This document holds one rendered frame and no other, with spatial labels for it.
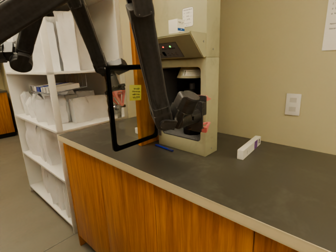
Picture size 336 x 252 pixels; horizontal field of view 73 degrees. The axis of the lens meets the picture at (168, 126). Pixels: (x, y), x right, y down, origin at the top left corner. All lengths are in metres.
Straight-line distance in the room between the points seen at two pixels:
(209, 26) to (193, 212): 0.77
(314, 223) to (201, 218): 0.36
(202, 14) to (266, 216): 0.81
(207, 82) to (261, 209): 0.57
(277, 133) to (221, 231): 0.72
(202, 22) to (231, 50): 0.45
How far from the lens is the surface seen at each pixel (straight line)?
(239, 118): 1.49
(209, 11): 1.09
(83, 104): 2.09
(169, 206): 1.02
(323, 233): 0.78
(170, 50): 1.09
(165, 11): 1.22
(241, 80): 1.45
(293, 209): 0.84
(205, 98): 0.83
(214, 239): 0.94
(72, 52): 2.06
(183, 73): 1.15
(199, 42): 1.01
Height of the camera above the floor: 1.39
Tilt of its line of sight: 15 degrees down
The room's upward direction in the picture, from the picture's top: 2 degrees counter-clockwise
